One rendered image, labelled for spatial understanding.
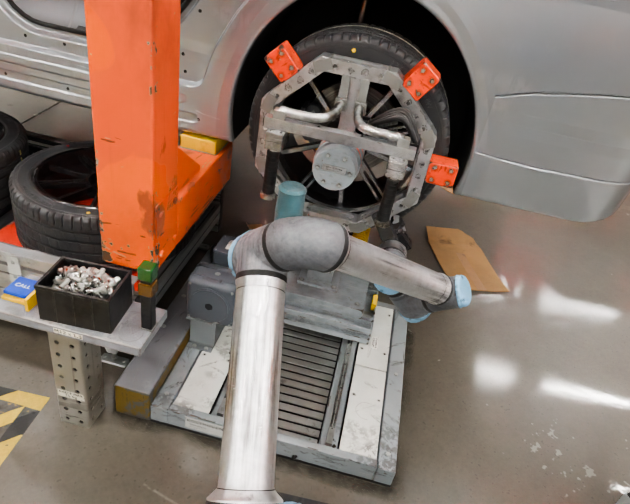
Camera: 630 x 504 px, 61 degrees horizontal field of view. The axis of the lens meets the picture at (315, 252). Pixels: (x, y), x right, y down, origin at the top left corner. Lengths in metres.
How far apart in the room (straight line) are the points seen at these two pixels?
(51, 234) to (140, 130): 0.71
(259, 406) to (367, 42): 1.08
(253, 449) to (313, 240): 0.43
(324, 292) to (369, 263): 0.88
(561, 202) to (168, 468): 1.49
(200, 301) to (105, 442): 0.52
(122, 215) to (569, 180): 1.35
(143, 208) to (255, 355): 0.58
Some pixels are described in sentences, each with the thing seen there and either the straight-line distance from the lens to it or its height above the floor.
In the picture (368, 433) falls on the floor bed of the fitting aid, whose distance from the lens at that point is 1.85.
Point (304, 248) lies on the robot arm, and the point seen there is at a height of 0.89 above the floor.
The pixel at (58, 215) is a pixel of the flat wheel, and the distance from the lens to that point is 1.94.
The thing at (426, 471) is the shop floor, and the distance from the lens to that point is 1.93.
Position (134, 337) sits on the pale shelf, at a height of 0.45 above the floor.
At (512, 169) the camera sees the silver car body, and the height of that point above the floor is 0.88.
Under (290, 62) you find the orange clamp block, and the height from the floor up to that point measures 1.08.
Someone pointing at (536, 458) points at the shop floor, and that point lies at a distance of 2.15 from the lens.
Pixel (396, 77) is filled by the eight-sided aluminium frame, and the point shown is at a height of 1.11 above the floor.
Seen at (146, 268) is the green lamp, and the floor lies 0.66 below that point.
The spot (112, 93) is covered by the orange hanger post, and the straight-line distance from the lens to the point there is 1.41.
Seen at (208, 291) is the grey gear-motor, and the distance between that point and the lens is 1.77.
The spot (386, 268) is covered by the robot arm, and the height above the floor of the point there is 0.80.
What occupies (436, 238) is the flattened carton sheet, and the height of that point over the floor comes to 0.02.
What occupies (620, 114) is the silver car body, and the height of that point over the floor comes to 1.11.
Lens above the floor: 1.49
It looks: 33 degrees down
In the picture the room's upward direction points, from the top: 11 degrees clockwise
